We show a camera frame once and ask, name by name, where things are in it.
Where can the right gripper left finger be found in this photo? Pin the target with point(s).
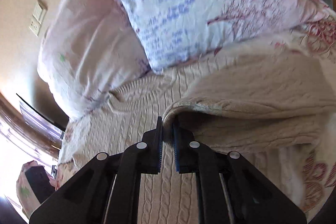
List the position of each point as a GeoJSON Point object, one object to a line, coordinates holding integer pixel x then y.
{"type": "Point", "coordinates": [106, 189]}

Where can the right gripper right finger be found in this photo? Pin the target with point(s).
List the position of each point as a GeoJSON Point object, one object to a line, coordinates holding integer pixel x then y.
{"type": "Point", "coordinates": [229, 188]}

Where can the floral bed quilt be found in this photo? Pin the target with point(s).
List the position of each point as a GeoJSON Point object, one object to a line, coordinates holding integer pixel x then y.
{"type": "Point", "coordinates": [320, 113]}

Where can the pink floral pillow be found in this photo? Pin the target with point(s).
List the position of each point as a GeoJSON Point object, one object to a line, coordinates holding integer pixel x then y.
{"type": "Point", "coordinates": [88, 50]}

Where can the wooden window frame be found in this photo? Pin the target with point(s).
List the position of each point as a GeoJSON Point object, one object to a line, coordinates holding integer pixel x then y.
{"type": "Point", "coordinates": [15, 121]}

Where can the white wall switch socket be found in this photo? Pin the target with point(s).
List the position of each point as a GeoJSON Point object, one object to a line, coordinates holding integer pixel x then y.
{"type": "Point", "coordinates": [37, 17]}

